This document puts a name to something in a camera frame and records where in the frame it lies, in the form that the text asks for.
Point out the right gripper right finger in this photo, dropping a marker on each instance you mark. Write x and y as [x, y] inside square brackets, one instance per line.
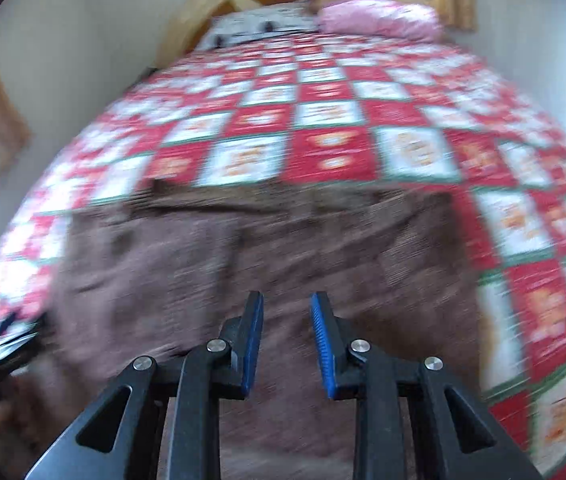
[454, 435]

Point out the grey patterned pillow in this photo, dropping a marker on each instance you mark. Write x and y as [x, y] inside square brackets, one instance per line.
[266, 22]

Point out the pink pillow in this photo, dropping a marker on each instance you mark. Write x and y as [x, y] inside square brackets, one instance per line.
[381, 18]

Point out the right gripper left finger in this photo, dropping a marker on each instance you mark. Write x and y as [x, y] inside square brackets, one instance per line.
[162, 417]

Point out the red patchwork bedspread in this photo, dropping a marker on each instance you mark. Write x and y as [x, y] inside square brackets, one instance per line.
[318, 108]

